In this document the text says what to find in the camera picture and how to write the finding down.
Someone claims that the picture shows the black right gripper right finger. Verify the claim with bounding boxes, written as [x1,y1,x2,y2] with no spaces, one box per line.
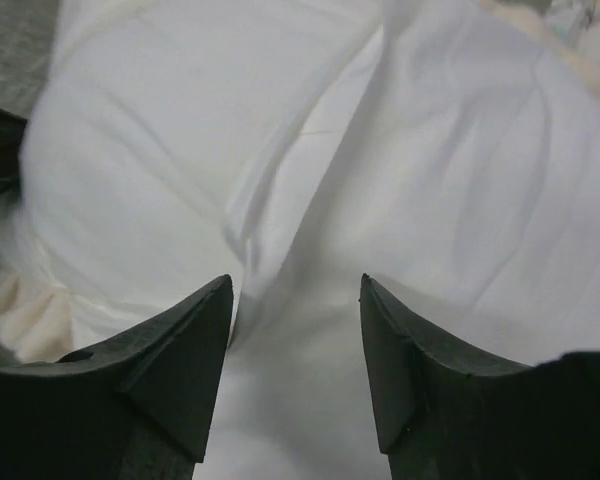
[360,276,600,479]

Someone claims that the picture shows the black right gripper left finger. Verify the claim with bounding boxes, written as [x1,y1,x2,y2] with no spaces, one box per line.
[0,275,233,479]

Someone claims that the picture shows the white pillow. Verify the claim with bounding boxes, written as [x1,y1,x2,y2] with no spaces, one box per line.
[0,0,600,480]

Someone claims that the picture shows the grey and cream ruffled pillowcase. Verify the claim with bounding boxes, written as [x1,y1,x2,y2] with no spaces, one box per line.
[0,0,600,364]

